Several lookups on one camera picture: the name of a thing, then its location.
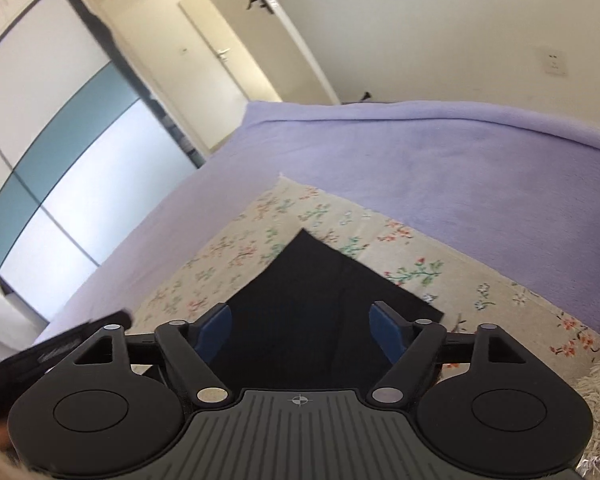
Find white wall socket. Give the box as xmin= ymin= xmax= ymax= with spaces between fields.
xmin=537 ymin=45 xmax=572 ymax=79

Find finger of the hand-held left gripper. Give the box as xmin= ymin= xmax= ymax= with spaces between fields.
xmin=82 ymin=309 xmax=133 ymax=336

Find black pants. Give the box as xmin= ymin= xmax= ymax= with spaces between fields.
xmin=215 ymin=228 xmax=445 ymax=392

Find floral beige cloth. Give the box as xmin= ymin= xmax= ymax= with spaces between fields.
xmin=130 ymin=172 xmax=600 ymax=392

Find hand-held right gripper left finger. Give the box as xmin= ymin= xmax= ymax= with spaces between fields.
xmin=75 ymin=303 xmax=232 ymax=407

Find purple blanket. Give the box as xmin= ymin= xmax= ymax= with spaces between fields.
xmin=32 ymin=100 xmax=600 ymax=347

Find white and teal wardrobe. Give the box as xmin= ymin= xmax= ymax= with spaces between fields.
xmin=0 ymin=0 xmax=207 ymax=322

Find white door with black handle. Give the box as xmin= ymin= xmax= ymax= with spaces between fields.
xmin=235 ymin=0 xmax=342 ymax=106

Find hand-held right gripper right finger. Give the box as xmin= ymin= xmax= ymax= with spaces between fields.
xmin=369 ymin=301 xmax=526 ymax=405

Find cream door with silver handle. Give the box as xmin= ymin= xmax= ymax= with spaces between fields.
xmin=177 ymin=0 xmax=255 ymax=107

